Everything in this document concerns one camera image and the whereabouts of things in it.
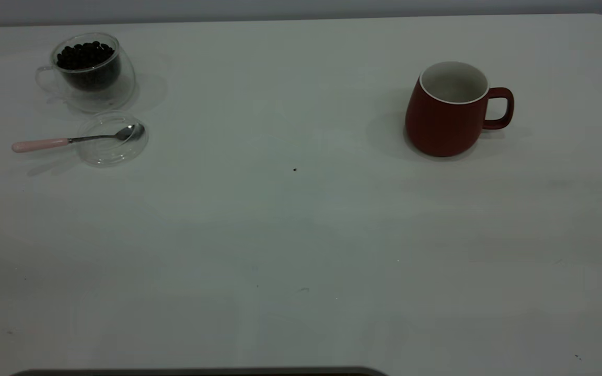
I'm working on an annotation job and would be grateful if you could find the dark coffee beans pile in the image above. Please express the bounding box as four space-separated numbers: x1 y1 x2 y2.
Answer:
56 41 122 92

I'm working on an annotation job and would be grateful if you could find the red ceramic mug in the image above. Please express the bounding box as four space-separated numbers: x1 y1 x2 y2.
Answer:
404 61 515 158

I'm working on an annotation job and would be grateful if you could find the clear double-wall glass cup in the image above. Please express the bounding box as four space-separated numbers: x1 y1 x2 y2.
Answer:
34 32 137 113

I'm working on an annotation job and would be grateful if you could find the clear glass saucer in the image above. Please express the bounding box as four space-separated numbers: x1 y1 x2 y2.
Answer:
77 111 149 168

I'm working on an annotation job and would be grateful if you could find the pink handled metal spoon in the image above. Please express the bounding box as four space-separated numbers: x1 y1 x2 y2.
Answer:
11 124 145 154

